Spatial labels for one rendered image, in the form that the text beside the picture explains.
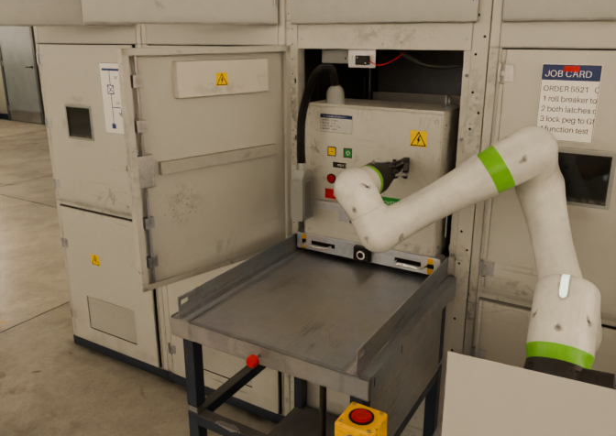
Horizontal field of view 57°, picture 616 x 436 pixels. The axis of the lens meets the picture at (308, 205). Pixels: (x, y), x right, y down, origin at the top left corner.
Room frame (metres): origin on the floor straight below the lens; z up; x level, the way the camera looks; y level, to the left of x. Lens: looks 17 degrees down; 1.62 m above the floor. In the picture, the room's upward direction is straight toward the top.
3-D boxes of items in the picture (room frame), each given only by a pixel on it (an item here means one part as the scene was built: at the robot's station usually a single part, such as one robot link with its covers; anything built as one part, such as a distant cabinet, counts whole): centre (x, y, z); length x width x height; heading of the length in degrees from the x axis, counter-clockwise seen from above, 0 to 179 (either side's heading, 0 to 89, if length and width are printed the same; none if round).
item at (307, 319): (1.60, -0.05, 0.82); 0.68 x 0.62 x 0.06; 149
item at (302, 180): (1.89, 0.02, 1.09); 0.08 x 0.05 x 0.17; 149
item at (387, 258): (1.86, -0.20, 0.89); 0.54 x 0.05 x 0.06; 59
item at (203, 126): (1.88, 0.31, 1.21); 0.63 x 0.07 x 0.74; 133
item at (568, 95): (1.58, -0.71, 1.43); 0.15 x 0.01 x 0.21; 59
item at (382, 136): (1.85, -0.20, 1.15); 0.48 x 0.01 x 0.48; 59
